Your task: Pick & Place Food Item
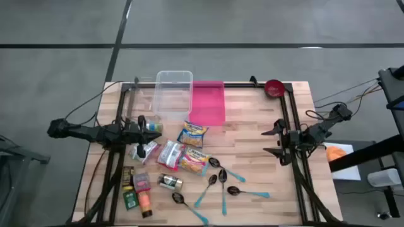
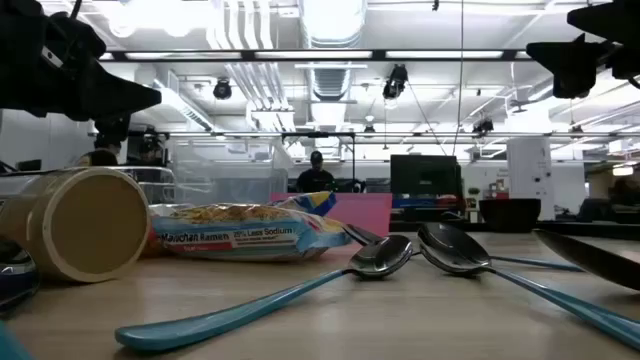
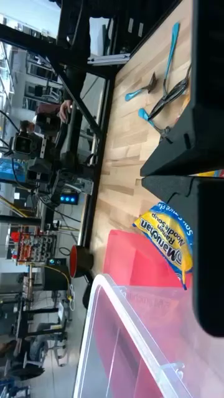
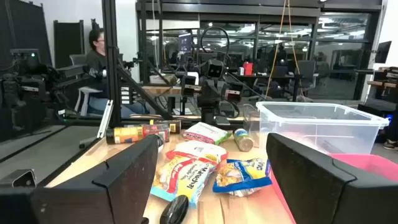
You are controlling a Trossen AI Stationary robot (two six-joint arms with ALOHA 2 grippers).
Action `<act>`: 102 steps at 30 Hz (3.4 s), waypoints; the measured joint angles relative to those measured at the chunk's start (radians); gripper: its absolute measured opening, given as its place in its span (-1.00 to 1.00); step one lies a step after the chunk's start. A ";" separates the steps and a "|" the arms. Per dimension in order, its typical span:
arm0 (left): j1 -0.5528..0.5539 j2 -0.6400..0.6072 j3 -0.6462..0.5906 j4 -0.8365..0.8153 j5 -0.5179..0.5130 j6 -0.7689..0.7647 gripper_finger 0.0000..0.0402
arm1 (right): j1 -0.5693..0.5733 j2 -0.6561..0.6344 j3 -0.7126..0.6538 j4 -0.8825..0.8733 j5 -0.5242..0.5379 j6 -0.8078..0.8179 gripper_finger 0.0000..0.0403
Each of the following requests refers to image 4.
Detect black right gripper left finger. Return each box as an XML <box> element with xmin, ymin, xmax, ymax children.
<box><xmin>30</xmin><ymin>134</ymin><xmax>160</xmax><ymax>224</ymax></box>

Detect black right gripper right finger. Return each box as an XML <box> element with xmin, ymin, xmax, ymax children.
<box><xmin>266</xmin><ymin>133</ymin><xmax>398</xmax><ymax>224</ymax></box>

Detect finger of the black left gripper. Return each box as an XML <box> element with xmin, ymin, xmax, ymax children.
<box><xmin>181</xmin><ymin>74</ymin><xmax>200</xmax><ymax>97</ymax></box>
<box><xmin>223</xmin><ymin>88</ymin><xmax>243</xmax><ymax>104</ymax></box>

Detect lime chili ramen pack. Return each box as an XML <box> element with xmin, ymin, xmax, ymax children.
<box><xmin>182</xmin><ymin>121</ymin><xmax>233</xmax><ymax>146</ymax></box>

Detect dark spice bottle yellow label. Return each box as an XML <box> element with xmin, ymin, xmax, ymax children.
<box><xmin>149</xmin><ymin>119</ymin><xmax>182</xmax><ymax>134</ymax></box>

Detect spice jar green-blue label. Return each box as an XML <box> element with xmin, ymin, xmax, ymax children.
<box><xmin>233</xmin><ymin>128</ymin><xmax>255</xmax><ymax>152</ymax></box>

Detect orange spice bottle black cap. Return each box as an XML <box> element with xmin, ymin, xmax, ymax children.
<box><xmin>105</xmin><ymin>125</ymin><xmax>146</xmax><ymax>145</ymax></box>

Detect black spoon teal handle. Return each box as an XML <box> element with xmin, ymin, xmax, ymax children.
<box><xmin>159</xmin><ymin>194</ymin><xmax>190</xmax><ymax>224</ymax></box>

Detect red spice tin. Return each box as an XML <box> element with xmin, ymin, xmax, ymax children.
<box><xmin>142</xmin><ymin>123</ymin><xmax>170</xmax><ymax>143</ymax></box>

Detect red Maruchan ramen pack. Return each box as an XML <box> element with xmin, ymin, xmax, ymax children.
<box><xmin>165</xmin><ymin>139</ymin><xmax>229</xmax><ymax>166</ymax></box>

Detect yellow light-blue ramen pack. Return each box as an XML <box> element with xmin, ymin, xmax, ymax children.
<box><xmin>150</xmin><ymin>154</ymin><xmax>217</xmax><ymax>208</ymax></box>

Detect yellow dark-blue ramen pack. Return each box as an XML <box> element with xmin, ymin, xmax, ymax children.
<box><xmin>212</xmin><ymin>157</ymin><xmax>274</xmax><ymax>197</ymax></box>

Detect red container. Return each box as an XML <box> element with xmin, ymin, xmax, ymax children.
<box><xmin>242</xmin><ymin>61</ymin><xmax>254</xmax><ymax>77</ymax></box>

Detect clear plastic storage bin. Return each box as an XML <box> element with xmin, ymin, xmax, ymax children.
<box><xmin>256</xmin><ymin>101</ymin><xmax>390</xmax><ymax>156</ymax></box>

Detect pink plastic tray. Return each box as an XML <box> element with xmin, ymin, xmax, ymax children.
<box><xmin>269</xmin><ymin>152</ymin><xmax>398</xmax><ymax>224</ymax></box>

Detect white slanted panel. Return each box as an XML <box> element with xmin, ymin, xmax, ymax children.
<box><xmin>96</xmin><ymin>99</ymin><xmax>114</xmax><ymax>139</ymax></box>

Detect black office chair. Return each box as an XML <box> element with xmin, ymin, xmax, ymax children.
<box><xmin>289</xmin><ymin>60</ymin><xmax>317</xmax><ymax>98</ymax></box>

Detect white chair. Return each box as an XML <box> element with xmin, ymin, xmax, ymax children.
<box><xmin>73</xmin><ymin>86</ymin><xmax>103</xmax><ymax>116</ymax></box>

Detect black acoustic panel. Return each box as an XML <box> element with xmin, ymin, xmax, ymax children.
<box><xmin>0</xmin><ymin>0</ymin><xmax>52</xmax><ymax>68</ymax></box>
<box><xmin>53</xmin><ymin>19</ymin><xmax>85</xmax><ymax>68</ymax></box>

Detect wooden shelves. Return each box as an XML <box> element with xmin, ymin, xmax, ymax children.
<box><xmin>366</xmin><ymin>66</ymin><xmax>398</xmax><ymax>90</ymax></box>

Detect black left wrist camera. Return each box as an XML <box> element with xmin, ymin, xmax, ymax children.
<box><xmin>206</xmin><ymin>58</ymin><xmax>225</xmax><ymax>79</ymax></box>

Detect grey metal bracket plate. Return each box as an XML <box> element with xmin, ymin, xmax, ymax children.
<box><xmin>214</xmin><ymin>115</ymin><xmax>231</xmax><ymax>126</ymax></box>

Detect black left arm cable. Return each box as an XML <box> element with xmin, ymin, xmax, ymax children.
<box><xmin>200</xmin><ymin>26</ymin><xmax>231</xmax><ymax>68</ymax></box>

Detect yellow hanging cable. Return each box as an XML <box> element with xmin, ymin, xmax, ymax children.
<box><xmin>264</xmin><ymin>0</ymin><xmax>304</xmax><ymax>99</ymax></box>

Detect small grey camera box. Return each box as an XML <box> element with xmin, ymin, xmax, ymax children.
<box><xmin>0</xmin><ymin>169</ymin><xmax>37</xmax><ymax>189</ymax></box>

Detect black wall monitor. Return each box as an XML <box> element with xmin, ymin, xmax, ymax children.
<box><xmin>374</xmin><ymin>40</ymin><xmax>392</xmax><ymax>65</ymax></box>

